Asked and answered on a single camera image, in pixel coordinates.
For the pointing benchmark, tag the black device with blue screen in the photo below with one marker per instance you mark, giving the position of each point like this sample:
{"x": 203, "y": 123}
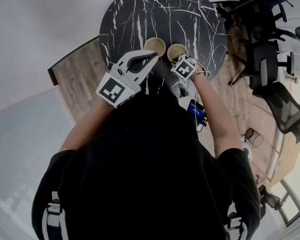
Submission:
{"x": 195, "y": 110}

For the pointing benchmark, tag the person's right forearm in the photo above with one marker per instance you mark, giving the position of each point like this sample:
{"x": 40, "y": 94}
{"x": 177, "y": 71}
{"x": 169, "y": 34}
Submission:
{"x": 215, "y": 116}

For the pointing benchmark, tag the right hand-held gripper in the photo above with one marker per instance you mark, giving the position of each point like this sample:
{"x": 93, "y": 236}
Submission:
{"x": 183, "y": 67}

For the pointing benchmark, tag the black padded office chair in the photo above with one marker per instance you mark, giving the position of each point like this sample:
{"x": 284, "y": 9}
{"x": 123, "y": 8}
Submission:
{"x": 263, "y": 59}

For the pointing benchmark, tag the tan wooden bowl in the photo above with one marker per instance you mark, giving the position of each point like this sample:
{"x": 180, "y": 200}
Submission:
{"x": 153, "y": 44}
{"x": 176, "y": 51}

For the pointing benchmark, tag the person's black shirt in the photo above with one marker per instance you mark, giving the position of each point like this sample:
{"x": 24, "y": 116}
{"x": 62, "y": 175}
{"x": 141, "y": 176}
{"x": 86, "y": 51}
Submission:
{"x": 145, "y": 171}

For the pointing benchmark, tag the round black marble table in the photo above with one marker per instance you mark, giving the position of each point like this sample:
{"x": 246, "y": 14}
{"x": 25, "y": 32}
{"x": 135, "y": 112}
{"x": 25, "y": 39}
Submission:
{"x": 165, "y": 14}

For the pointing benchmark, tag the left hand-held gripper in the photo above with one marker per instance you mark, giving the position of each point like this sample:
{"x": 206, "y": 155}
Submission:
{"x": 112, "y": 90}

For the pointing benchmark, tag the black mesh office chair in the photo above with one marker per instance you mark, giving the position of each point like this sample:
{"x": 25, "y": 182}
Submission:
{"x": 287, "y": 111}

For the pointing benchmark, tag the light wooden desk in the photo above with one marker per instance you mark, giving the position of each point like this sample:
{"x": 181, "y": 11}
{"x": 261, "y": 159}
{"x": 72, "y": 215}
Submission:
{"x": 290, "y": 164}

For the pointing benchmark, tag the black framed window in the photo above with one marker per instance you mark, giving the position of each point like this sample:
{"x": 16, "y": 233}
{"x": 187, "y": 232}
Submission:
{"x": 293, "y": 201}

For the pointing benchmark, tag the person's left forearm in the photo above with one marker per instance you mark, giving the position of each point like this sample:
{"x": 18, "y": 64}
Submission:
{"x": 87, "y": 129}

